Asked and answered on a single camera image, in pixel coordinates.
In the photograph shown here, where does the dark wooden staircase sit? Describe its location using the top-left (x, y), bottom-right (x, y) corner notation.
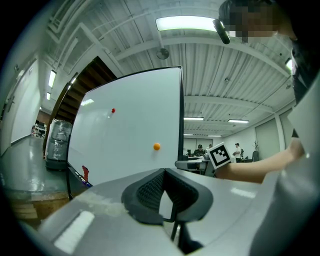
top-left (42, 56), bottom-right (118, 161)

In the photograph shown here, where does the plastic-wrapped pallet stack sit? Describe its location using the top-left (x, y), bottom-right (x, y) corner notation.
top-left (45, 118), bottom-right (73, 171)

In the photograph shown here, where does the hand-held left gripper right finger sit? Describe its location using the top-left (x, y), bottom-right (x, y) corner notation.
top-left (163, 167), bottom-right (270, 255)

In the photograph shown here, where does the round ceiling fixture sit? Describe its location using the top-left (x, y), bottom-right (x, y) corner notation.
top-left (156, 48), bottom-right (170, 60)

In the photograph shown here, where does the person's right forearm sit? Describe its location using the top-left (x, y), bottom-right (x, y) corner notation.
top-left (216, 138), bottom-right (306, 185)

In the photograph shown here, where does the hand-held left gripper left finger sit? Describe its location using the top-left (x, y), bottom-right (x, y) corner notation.
top-left (37, 167), bottom-right (182, 256)

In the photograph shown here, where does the person's head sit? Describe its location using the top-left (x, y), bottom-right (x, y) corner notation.
top-left (218, 0), bottom-right (298, 43)

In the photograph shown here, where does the person's black clothing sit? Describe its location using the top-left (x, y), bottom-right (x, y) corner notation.
top-left (291, 37), bottom-right (320, 106)

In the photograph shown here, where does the black head-worn camera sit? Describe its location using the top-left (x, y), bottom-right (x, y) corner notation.
top-left (212, 18), bottom-right (231, 45)

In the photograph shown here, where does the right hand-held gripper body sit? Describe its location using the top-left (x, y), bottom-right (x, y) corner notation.
top-left (206, 141), bottom-right (232, 176)

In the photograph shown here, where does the white whiteboard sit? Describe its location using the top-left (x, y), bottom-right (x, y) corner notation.
top-left (66, 65), bottom-right (186, 222)

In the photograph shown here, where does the white shelf rack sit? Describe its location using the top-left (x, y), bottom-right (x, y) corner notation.
top-left (31, 119), bottom-right (48, 138)

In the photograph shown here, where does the wooden pallet bench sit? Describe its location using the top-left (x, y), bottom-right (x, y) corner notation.
top-left (9, 196), bottom-right (70, 223)

